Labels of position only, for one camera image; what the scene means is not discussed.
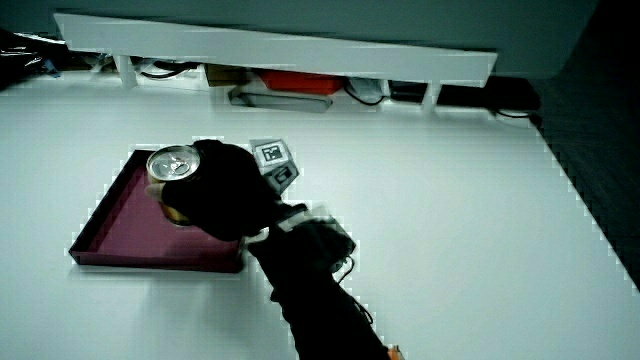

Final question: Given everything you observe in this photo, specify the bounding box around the person's right hand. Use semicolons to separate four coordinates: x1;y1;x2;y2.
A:
160;138;307;243

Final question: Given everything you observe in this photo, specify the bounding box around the gold red bull can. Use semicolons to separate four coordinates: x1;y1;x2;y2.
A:
144;144;203;228

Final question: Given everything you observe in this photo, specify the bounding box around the maroon square plate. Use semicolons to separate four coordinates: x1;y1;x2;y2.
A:
68;148;247;275

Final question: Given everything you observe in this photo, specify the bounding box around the person's right forearm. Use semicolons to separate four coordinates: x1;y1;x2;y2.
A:
248;203;392;360

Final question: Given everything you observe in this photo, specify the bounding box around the brown box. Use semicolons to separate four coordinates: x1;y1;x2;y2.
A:
204;63;249;88

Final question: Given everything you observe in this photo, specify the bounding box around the red box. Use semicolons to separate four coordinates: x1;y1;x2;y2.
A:
256;69;347;97

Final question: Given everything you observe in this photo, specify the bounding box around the white desk shelf riser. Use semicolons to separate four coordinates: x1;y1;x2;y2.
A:
53;12;499;114

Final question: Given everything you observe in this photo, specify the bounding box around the black box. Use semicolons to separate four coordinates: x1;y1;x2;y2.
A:
388;79;431;104

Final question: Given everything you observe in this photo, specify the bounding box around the black plastic bag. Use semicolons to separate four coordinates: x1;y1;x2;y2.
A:
0;28;67;92

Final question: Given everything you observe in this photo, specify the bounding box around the black cable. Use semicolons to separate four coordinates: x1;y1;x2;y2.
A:
493;108;545;128
138;61;200;81

